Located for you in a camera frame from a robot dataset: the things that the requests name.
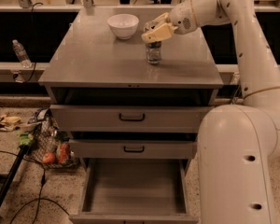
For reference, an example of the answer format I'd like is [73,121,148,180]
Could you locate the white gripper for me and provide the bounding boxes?
[142,0,198,44]

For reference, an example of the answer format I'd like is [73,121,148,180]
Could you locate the silver redbull can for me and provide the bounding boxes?
[143,20,162,65]

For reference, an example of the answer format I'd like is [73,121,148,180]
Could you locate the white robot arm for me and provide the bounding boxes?
[142,0,280,224]

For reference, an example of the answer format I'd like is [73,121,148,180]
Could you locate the grey drawer cabinet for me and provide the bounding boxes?
[38,7,224,107]

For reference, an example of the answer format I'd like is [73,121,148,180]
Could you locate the grey middle drawer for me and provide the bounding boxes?
[70,140,197,160]

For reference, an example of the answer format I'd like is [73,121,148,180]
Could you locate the grey top drawer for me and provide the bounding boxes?
[50,105,211,133]

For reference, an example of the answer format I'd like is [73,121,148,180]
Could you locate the grey open bottom drawer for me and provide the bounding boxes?
[70,159,198,224]

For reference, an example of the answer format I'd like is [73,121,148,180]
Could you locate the white ceramic bowl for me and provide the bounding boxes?
[107,14,139,40]

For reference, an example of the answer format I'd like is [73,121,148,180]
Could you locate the clear plastic water bottle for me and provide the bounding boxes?
[12,39,33,69]

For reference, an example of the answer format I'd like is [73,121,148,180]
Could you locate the red snack bag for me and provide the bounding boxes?
[56,143,70,164]

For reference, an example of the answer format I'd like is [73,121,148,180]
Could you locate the red apple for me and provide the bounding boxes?
[42,152,56,164]

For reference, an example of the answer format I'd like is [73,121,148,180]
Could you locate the green snack bag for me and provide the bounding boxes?
[18,132,35,147]

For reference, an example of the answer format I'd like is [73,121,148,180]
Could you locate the yellow snack packets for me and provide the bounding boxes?
[0,115,21,132]

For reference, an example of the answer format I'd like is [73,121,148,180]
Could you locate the black pole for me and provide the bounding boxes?
[0,147,29,208]

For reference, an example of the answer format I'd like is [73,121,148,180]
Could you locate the metal bracket clamp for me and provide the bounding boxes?
[230,72,241,105]

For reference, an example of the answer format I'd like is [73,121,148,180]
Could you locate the wire basket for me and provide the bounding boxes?
[30,117,79,169]

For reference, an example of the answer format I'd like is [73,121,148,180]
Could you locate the black floor cable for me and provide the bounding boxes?
[0,135,71,224]

